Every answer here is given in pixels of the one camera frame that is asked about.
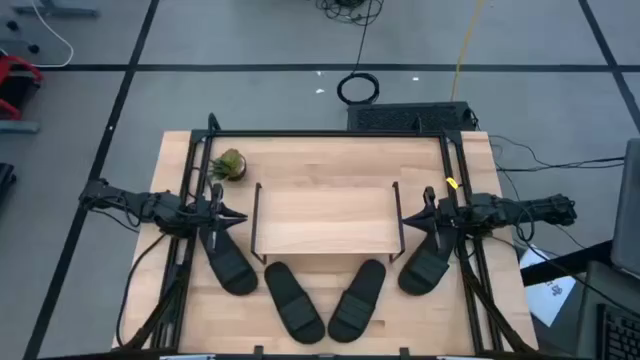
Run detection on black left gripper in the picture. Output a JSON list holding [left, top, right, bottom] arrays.
[[193, 198, 249, 237]]

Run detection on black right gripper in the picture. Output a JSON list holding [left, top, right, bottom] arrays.
[[401, 198, 460, 237]]

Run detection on wooden shelf with black legs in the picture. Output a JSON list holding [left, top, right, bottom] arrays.
[[249, 180, 407, 265]]

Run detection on small potted green plant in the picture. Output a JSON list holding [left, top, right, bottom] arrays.
[[207, 147, 248, 183]]

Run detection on white paper sheet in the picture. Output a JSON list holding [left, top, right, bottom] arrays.
[[519, 244, 579, 327]]

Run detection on dark desk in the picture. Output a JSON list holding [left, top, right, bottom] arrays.
[[519, 239, 640, 360]]

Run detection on grey laptop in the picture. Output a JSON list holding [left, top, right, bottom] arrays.
[[609, 138, 640, 281]]

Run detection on black object at floor edge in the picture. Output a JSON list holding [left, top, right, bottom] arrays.
[[0, 162, 17, 199]]

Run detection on black keyboard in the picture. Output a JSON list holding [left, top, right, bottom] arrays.
[[597, 303, 640, 360]]

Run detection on grey furniture foot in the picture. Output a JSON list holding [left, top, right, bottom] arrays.
[[0, 119, 40, 135], [10, 0, 100, 19]]

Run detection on black aluminium table frame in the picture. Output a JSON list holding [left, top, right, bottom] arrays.
[[117, 112, 539, 356]]

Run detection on coiled black cable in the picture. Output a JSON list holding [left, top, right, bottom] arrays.
[[336, 72, 381, 106]]

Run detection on yellow cable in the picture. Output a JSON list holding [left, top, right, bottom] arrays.
[[449, 0, 487, 101]]

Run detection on black floor cables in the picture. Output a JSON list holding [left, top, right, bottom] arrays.
[[489, 134, 626, 174]]

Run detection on tangled black cable bundle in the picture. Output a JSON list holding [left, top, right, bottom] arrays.
[[314, 0, 386, 26]]

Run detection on white cable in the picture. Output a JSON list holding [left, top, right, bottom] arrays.
[[29, 0, 75, 69]]

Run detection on red metal frame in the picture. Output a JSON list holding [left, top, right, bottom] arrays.
[[0, 53, 45, 121]]

